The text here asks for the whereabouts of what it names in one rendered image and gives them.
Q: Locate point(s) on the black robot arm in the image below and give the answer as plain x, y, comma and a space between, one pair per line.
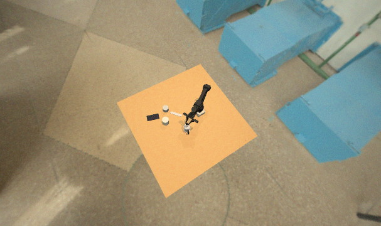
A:
198, 105

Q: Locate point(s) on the pale grey cylinder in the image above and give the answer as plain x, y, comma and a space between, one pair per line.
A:
165, 121

